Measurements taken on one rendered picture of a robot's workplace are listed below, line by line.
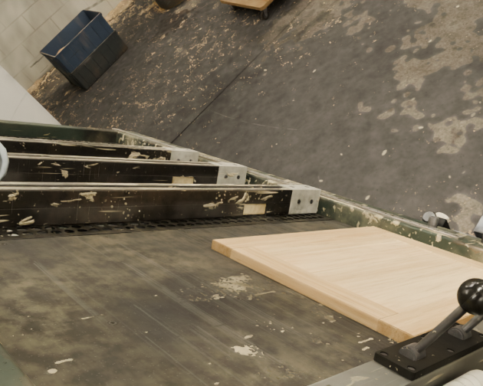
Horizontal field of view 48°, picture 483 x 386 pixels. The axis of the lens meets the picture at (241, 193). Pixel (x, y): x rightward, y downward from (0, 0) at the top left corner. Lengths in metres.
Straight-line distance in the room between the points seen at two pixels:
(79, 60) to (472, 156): 3.66
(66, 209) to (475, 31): 2.74
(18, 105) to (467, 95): 3.42
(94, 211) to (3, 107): 3.73
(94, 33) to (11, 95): 1.02
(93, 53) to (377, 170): 3.25
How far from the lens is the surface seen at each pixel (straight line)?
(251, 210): 1.38
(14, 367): 0.41
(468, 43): 3.33
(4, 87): 4.77
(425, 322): 0.86
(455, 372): 0.72
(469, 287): 0.59
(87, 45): 5.28
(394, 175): 2.77
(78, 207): 1.09
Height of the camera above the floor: 2.05
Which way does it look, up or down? 41 degrees down
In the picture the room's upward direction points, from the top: 39 degrees counter-clockwise
